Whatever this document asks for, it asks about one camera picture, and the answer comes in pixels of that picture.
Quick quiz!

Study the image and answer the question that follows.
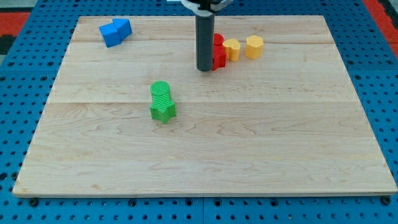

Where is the red cylinder block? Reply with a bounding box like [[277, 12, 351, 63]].
[[213, 33, 224, 46]]

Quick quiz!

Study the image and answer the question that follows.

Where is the yellow hexagon block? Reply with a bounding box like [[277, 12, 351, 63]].
[[244, 35, 264, 60]]

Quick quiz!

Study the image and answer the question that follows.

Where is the yellow heart block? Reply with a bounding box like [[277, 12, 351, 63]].
[[223, 39, 241, 62]]

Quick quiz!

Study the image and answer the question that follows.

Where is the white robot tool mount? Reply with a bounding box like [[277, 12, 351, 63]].
[[181, 0, 233, 16]]

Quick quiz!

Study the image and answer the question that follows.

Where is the wooden board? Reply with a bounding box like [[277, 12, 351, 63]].
[[12, 16, 397, 198]]

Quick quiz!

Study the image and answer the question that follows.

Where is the blue cube block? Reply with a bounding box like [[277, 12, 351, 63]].
[[99, 23, 121, 48]]

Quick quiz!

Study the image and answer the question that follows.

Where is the red star block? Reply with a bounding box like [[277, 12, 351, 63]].
[[212, 45, 226, 71]]

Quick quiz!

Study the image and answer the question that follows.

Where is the green star block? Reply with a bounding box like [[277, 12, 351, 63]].
[[150, 94, 176, 124]]

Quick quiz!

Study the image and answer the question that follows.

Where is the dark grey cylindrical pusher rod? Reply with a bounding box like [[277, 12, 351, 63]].
[[195, 12, 215, 72]]

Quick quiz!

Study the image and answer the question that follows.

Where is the green cylinder block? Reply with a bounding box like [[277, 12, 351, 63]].
[[150, 80, 170, 99]]

